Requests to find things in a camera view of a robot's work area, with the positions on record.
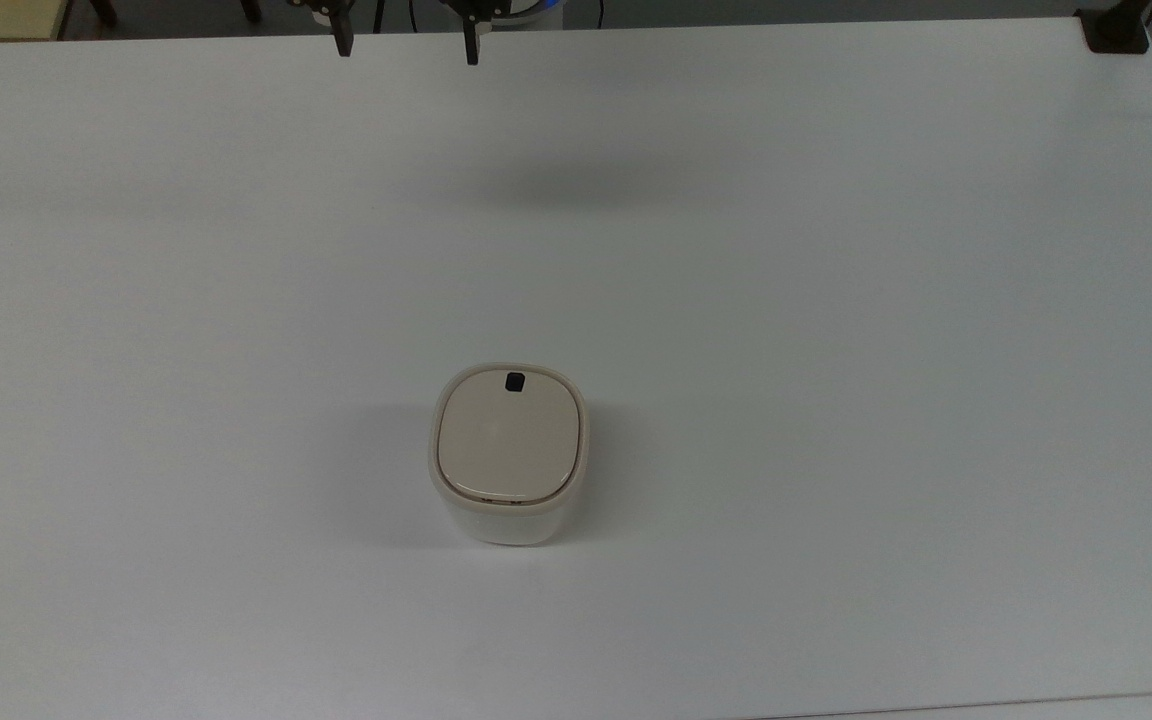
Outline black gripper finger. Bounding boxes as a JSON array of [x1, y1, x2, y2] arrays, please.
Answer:
[[456, 0, 512, 67], [288, 0, 354, 58]]

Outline beige trash bin lid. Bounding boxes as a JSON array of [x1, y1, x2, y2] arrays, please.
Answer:
[[436, 367, 580, 502]]

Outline cream plastic trash bin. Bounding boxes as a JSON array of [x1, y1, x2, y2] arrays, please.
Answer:
[[426, 362, 592, 548]]

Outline black clamped camera stand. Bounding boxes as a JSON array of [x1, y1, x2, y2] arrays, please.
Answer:
[[1076, 0, 1152, 55]]

